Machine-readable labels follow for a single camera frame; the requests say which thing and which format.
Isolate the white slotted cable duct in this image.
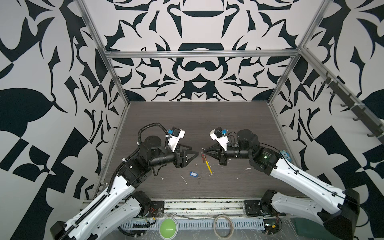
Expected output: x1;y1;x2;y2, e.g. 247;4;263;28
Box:
120;219;265;231

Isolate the aluminium front rail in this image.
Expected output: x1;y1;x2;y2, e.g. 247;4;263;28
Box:
79;196;301;221

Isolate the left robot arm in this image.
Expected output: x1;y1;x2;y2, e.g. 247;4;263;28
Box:
50;123;199;240

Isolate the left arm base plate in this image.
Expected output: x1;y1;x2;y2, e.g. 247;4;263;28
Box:
142;201;165;218

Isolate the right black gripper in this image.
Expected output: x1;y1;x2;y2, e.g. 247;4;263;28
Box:
204;142;254;166

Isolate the light blue toy block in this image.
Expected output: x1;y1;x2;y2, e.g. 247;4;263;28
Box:
280;150;292;162

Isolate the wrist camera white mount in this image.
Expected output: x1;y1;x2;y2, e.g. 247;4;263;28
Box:
167;127;185;153
210;127;229;151

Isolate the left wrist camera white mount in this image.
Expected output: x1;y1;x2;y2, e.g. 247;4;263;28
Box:
167;127;185;153

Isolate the green round button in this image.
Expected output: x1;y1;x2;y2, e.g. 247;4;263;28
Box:
159;218;179;240

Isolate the dark green cloth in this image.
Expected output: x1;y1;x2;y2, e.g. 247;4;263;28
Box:
291;218;339;240

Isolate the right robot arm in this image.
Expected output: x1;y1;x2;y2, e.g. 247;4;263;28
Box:
203;127;361;240

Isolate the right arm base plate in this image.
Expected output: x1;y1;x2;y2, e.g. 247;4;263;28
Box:
244;200;268;217

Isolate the metal keyring with yellow tag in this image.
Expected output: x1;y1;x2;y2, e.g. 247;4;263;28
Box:
201;152;213;175

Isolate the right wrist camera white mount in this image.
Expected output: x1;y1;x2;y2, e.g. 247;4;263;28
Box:
210;127;229;151

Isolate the tape roll ring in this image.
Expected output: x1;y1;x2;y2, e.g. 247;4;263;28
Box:
212;214;235;240

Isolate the aluminium frame crossbar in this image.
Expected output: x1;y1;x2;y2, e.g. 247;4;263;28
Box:
105;50;298;59

